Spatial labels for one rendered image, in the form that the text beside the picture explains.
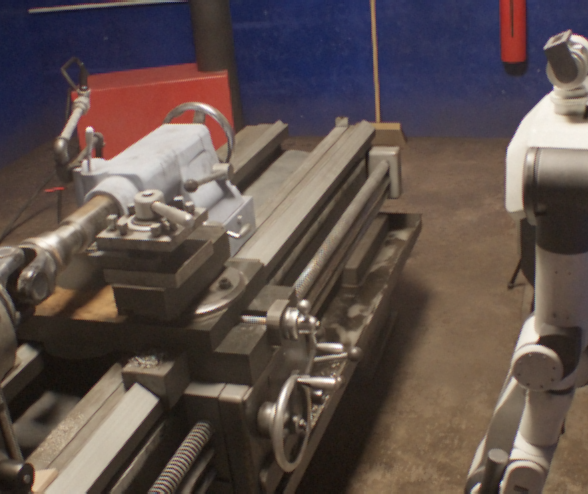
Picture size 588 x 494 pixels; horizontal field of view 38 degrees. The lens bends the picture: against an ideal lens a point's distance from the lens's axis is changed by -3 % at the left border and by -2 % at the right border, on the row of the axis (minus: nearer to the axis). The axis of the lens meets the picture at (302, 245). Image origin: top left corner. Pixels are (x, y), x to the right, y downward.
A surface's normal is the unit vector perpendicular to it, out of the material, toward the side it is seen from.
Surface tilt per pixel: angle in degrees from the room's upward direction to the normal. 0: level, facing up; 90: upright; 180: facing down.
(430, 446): 0
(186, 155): 82
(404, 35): 90
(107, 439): 36
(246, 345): 0
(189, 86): 90
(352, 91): 90
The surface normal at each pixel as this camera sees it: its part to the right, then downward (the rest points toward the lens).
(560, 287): -0.37, 0.40
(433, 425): -0.09, -0.91
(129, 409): 0.48, -0.71
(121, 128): 0.04, 0.40
